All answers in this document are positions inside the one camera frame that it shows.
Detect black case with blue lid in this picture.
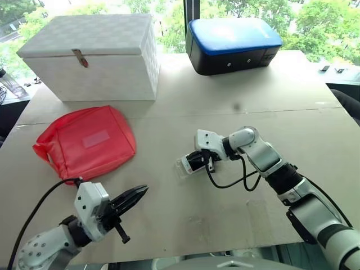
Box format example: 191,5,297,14
185,18,284,76

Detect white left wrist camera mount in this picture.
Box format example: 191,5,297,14
74,181,110,242

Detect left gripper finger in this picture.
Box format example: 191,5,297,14
111,184,149,206
118,191,147,216

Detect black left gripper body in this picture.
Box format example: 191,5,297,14
97,196,132,245

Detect white lidded storage box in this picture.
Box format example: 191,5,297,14
16,14,160,102

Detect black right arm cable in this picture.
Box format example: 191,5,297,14
206,153,354,228

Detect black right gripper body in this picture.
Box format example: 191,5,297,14
200,148,223,174

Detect red zippered pouch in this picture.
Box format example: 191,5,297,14
32,105,137,186

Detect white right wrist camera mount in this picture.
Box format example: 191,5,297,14
194,129,226,158

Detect white smartphone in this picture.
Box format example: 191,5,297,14
179,155,205,177

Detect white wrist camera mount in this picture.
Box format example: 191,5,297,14
194,129,226,158
74,181,110,242

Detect dark window frame post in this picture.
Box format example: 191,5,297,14
182,0,201,54

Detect clear water bottle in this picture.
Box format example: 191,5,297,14
0,68,25,98

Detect clear plastic phone case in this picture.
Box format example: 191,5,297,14
176,156,204,181

